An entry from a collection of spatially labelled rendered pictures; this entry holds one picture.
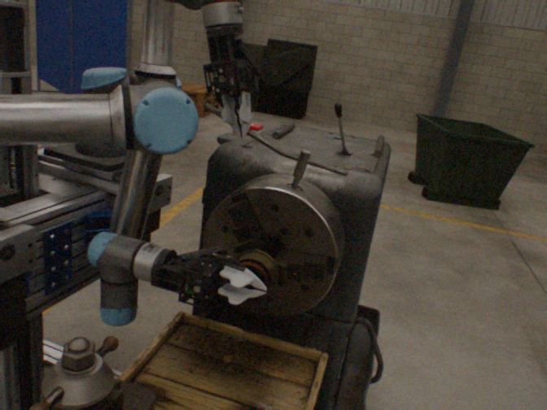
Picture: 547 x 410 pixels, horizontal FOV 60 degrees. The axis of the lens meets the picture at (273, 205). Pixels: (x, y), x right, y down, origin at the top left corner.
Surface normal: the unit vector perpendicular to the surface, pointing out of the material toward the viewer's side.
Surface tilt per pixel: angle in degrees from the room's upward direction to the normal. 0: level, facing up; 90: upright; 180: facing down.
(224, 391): 0
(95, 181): 90
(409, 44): 90
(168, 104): 89
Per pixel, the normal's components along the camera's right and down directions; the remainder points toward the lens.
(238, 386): 0.14, -0.93
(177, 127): 0.44, 0.35
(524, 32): -0.23, 0.29
